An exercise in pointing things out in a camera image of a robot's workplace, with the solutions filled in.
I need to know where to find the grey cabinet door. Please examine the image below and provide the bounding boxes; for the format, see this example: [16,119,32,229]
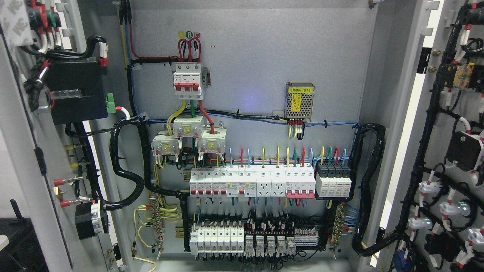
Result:
[1,0,119,272]
[357,0,484,272]

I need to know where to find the white current transformer cluster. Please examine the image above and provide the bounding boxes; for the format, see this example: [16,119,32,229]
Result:
[151,115,226,156]

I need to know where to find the white socket breaker row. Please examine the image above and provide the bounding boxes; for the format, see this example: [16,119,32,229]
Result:
[189,165,316,199]

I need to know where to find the perforated metal power supply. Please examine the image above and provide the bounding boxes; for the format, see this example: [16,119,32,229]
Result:
[285,82,315,119]

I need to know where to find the white red main breaker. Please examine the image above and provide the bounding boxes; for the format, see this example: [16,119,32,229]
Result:
[173,62,208,100]

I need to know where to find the black surge protector block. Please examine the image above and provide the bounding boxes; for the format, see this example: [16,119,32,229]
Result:
[315,162,354,202]

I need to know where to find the black relay terminal row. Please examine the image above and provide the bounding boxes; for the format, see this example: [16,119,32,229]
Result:
[189,213,322,264]

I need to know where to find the brass ground bar left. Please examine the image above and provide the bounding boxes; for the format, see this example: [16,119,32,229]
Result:
[150,195,164,254]

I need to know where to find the brass ground bar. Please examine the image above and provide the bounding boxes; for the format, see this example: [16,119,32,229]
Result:
[331,203,346,249]
[150,195,164,254]

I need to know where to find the brass ground bar right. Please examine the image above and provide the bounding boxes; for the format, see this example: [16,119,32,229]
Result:
[331,203,346,249]

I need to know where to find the black digital power meter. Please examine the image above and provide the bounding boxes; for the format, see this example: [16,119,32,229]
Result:
[44,60,108,125]

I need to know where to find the black box left corner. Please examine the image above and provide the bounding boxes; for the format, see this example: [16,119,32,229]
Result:
[0,199,49,272]

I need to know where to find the black wire loom left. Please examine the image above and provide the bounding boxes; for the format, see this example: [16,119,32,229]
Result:
[102,117,189,212]

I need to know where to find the black wire loom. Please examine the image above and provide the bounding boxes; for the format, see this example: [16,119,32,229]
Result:
[350,123,387,257]
[102,117,189,212]

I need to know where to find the black wire loom right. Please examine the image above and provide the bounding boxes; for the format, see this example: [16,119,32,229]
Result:
[350,123,387,257]

